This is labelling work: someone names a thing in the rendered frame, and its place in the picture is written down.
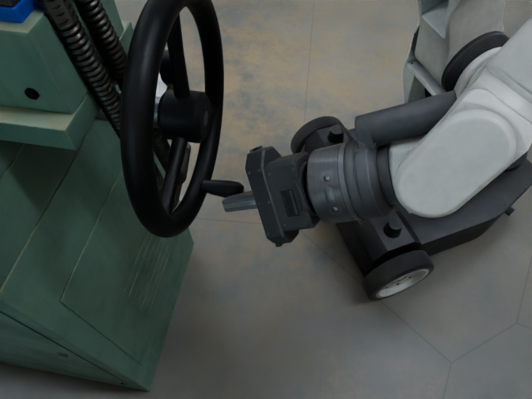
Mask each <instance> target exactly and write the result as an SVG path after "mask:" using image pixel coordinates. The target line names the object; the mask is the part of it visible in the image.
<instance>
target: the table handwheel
mask: <svg viewBox="0 0 532 399"><path fill-rule="evenodd" d="M184 7H187V8H188V9H189V10H190V12H191V13H192V16H193V17H194V20H195V23H196V26H197V29H198V32H199V38H200V42H201V47H202V52H203V65H204V79H205V92H200V91H193V90H190V89H189V84H188V75H187V70H186V64H185V59H184V47H183V40H182V32H181V19H180V11H181V10H182V9H183V8H184ZM166 43H167V47H168V52H169V61H170V67H171V74H172V80H173V88H169V89H168V90H167V91H166V92H164V93H163V94H162V96H161V97H156V91H157V85H158V75H159V71H160V66H161V63H162V56H163V53H164V50H165V45H166ZM118 93H119V92H118ZM119 96H120V97H121V103H120V151H121V160H122V166H123V176H124V180H125V184H126V188H127V194H128V196H129V199H130V201H131V205H132V207H133V209H134V211H135V213H136V215H137V217H138V219H139V221H140V222H141V223H142V225H143V226H144V227H145V228H146V229H147V230H148V231H149V232H151V233H152V234H154V235H156V236H158V237H160V238H171V237H175V236H177V235H179V234H181V233H182V232H184V231H185V230H186V229H187V228H188V227H189V226H190V225H191V224H192V222H193V221H194V219H195V218H196V216H197V215H198V213H199V211H200V208H201V207H202V205H203V202H204V199H205V197H206V194H207V193H206V192H202V191H201V185H202V182H203V180H207V181H210V180H211V178H212V174H213V171H214V167H215V161H216V157H217V153H218V148H219V139H220V133H221V126H222V110H223V97H224V65H223V53H222V39H221V33H220V28H219V21H218V18H217V15H216V12H215V8H214V6H213V3H212V1H211V0H147V2H146V4H145V6H144V7H143V9H142V12H141V13H140V16H139V19H138V21H137V24H136V26H135V30H134V32H133V35H132V38H131V43H130V47H129V50H128V53H127V61H126V65H125V70H124V75H123V86H122V93H119ZM154 127H157V128H159V130H160V132H161V133H162V135H163V136H164V137H165V138H166V139H170V140H172V143H171V147H170V152H169V160H168V164H167V168H166V172H165V179H164V182H163V185H162V189H161V195H160V194H159V191H158V184H157V179H156V173H155V167H154ZM188 142H189V143H200V145H199V152H198V156H197V159H196V165H195V168H194V171H193V174H192V178H191V180H190V183H189V186H188V188H187V191H186V193H185V194H184V197H183V199H182V200H181V202H180V204H179V205H178V207H177V208H176V209H175V210H174V211H173V205H174V200H175V196H176V192H177V184H178V180H179V176H180V173H181V166H182V163H183V160H184V154H185V151H186V147H187V144H188Z"/></svg>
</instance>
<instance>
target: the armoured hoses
mask: <svg viewBox="0 0 532 399"><path fill-rule="evenodd" d="M74 1H75V4H76V5H78V10H79V11H81V15H82V17H84V22H85V23H87V28H89V32H90V33H91V34H93V38H94V39H95V44H97V48H98V49H100V53H101V54H102V56H103V59H105V61H104V62H105V63H107V64H108V68H109V69H110V72H111V73H112V76H113V77H114V79H115V81H116V84H117V85H118V86H119V89H120V90H121V92H122V86H123V79H124V70H125V65H126V61H127V55H126V52H125V51H124V47H122V45H121V42H120V40H119V37H118V36H117V35H116V31H114V28H113V26H112V23H111V21H110V20H109V19H108V14H106V12H105V9H104V8H103V5H102V2H100V0H74ZM34 2H35V3H36V5H37V7H38V8H39V9H40V10H43V11H44V12H45V13H46V14H47V16H48V17H49V18H50V20H51V23H52V24H53V25H54V26H55V30H56V31H58V35H59V37H62V42H63V43H64V44H65V48H66V49H67V50H68V54H69V55H71V59H72V60H74V65H76V66H77V67H78V70H79V71H80V73H81V76H83V80H84V81H85V83H86V85H87V86H88V87H89V90H91V93H92V95H94V99H96V100H97V103H98V104H99V106H100V108H101V109H102V112H103V113H104V115H105V116H106V117H107V120H108V121H109V123H110V124H111V125H112V128H113V129H114V131H115V132H116V134H117V135H118V138H119V139H120V103H121V97H120V96H119V93H118V92H117V91H116V87H115V86H114V84H113V82H112V80H111V78H110V77H109V76H108V72H106V69H105V67H104V65H103V63H102V62H101V59H100V57H99V56H98V55H97V52H96V51H95V49H94V46H93V45H92V43H91V40H89V37H88V34H86V31H85V29H84V28H83V27H82V23H81V22H80V21H79V20H78V15H77V14H76V13H77V12H76V10H75V8H74V6H73V4H72V2H71V0H34ZM154 152H155V154H156V156H157V158H158V160H159V162H160V163H161V166H162V167H163V169H164V170H165V172H166V168H167V164H168V160H169V152H170V145H169V143H168V140H167V139H166V138H165V137H164V136H163V135H162V133H161V132H160V130H159V128H157V127H154ZM190 153H191V146H190V143H188V144H187V147H186V151H185V154H184V160H183V163H182V166H181V170H180V176H179V180H178V184H177V192H176V196H175V200H174V205H173V209H174V208H176V206H177V205H178V202H179V198H180V193H181V187H182V184H183V183H184V182H185V181H186V178H187V173H188V163H189V157H190ZM154 167H155V173H156V179H157V184H158V191H159V194H160V195H161V192H162V185H163V182H164V178H163V176H162V174H161V172H160V171H159V168H158V166H157V165H156V163H154Z"/></svg>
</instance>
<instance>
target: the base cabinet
mask: <svg viewBox="0 0 532 399"><path fill-rule="evenodd" d="M193 245H194V243H193V240H192V235H191V233H190V230H189V228H187V229H186V230H185V231H184V232H182V233H181V234H179V235H177V236H175V237H158V236H156V235H154V234H152V233H151V232H149V231H148V230H147V229H146V228H145V227H144V226H143V225H142V223H141V222H140V221H139V219H138V217H137V215H136V213H135V211H134V209H133V207H132V205H131V201H130V199H129V196H128V194H127V188H126V184H125V180H124V172H123V166H122V160H121V151H120V139H119V138H118V135H117V134H116V132H115V131H114V129H113V128H112V125H111V124H110V123H109V122H108V121H102V120H95V121H94V122H93V125H92V127H91V128H90V129H89V132H88V134H87V136H86V137H85V139H84V141H83V142H82V144H81V146H80V148H79V149H78V152H77V153H76V155H75V156H74V159H73V161H72V162H71V164H70V166H69V168H68V169H67V171H66V173H65V174H64V176H63V178H62V180H61V181H60V183H59V186H58V187H57V189H56V190H55V193H54V194H53V196H52V198H51V200H50V201H49V203H48V205H47V207H46V208H45V210H44V213H43V214H42V215H41V217H40V220H39V221H38V223H37V224H36V226H35V228H34V230H33V232H32V233H31V235H30V237H29V239H28V240H27V242H26V244H25V246H24V248H23V249H22V251H21V253H20V255H19V257H18V258H17V260H16V262H15V264H14V266H13V267H12V269H11V271H10V273H9V275H8V276H7V278H6V280H5V282H4V283H3V285H2V287H1V289H0V363H7V364H11V365H15V366H19V367H27V368H32V369H36V370H40V371H47V372H52V373H56V374H64V375H68V376H73V377H77V378H84V379H89V380H93V381H98V382H105V383H109V384H113V385H118V386H126V387H130V388H134V389H139V390H146V391H149V390H150V387H151V384H152V381H153V378H154V374H155V371H156V368H157V365H158V360H159V358H160V354H161V352H162V347H163V344H164V342H165V337H166V334H167V332H168V328H169V324H170V321H171V318H172V316H173V311H174V308H175V305H176V302H177V297H178V295H179V292H180V288H181V284H182V282H183V278H184V274H185V271H186V268H187V266H188V261H189V258H190V255H191V252H192V247H193Z"/></svg>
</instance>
